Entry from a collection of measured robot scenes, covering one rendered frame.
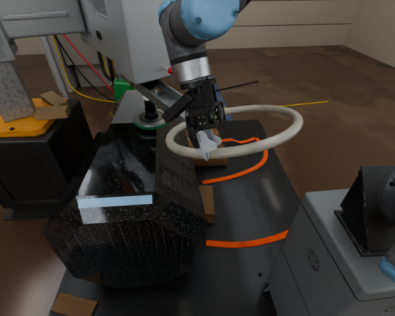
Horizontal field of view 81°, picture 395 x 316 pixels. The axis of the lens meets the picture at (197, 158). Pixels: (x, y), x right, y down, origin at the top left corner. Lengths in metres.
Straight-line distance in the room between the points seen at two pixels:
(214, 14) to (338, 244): 0.81
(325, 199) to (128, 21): 1.10
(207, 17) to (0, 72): 1.60
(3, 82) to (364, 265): 2.02
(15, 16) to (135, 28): 0.81
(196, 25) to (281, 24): 6.35
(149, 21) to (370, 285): 1.28
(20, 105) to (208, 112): 1.57
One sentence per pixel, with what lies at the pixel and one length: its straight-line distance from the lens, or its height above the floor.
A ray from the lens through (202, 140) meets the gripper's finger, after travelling 0.60.
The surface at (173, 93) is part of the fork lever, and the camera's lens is 1.25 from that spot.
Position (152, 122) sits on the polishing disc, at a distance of 1.41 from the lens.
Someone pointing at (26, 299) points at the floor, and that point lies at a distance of 1.97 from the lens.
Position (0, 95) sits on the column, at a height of 0.96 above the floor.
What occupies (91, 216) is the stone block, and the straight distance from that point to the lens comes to 1.11.
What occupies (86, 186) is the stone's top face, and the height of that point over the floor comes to 0.82.
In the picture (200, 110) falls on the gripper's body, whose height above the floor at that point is 1.31.
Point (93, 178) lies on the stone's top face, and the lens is 1.18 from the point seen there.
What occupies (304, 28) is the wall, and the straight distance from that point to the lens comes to 7.05.
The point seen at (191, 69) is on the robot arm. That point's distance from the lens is 0.55.
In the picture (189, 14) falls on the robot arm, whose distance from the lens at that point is 0.44.
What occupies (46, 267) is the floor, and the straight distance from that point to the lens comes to 2.03.
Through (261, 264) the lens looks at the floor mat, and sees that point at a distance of 1.79.
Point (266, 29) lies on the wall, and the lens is 6.66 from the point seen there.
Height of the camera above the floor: 1.58
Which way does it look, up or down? 39 degrees down
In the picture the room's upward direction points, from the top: straight up
